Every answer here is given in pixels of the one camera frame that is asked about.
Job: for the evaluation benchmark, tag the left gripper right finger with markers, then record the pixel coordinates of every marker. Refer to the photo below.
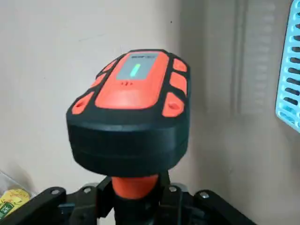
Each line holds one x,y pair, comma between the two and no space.
211,206

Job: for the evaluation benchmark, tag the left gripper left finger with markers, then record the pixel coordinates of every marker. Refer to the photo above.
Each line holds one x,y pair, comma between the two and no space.
54,201

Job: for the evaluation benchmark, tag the light blue plastic basket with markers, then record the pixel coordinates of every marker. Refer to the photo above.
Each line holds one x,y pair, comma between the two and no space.
288,70

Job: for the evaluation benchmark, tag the yellow label drink bottle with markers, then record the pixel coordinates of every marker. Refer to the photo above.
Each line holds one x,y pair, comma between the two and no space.
11,201

